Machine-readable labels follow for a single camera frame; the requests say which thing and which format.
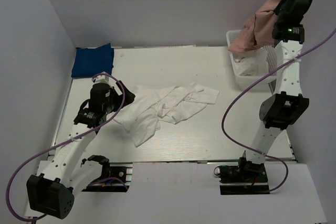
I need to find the white printed t-shirt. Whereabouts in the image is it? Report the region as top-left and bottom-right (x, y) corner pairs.
(114, 82), (219, 147)

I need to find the pink t-shirt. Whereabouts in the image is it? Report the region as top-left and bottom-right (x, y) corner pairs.
(228, 0), (281, 54)

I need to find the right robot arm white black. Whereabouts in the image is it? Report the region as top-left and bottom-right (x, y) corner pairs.
(237, 0), (312, 182)

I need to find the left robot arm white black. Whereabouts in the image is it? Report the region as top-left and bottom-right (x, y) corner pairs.
(26, 78), (135, 219)

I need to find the folded blue t-shirt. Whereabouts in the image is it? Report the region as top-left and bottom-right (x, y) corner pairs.
(71, 43), (114, 79)

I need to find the white plastic mesh basket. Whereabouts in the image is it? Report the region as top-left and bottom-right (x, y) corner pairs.
(226, 30), (277, 92)

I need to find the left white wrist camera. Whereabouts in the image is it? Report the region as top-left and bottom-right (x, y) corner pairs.
(91, 72), (110, 84)

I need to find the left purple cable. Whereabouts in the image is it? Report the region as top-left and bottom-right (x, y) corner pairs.
(5, 73), (127, 221)

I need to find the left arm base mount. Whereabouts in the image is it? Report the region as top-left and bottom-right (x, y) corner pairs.
(83, 163), (133, 193)

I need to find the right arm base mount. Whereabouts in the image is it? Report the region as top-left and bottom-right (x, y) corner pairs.
(214, 165), (270, 195)

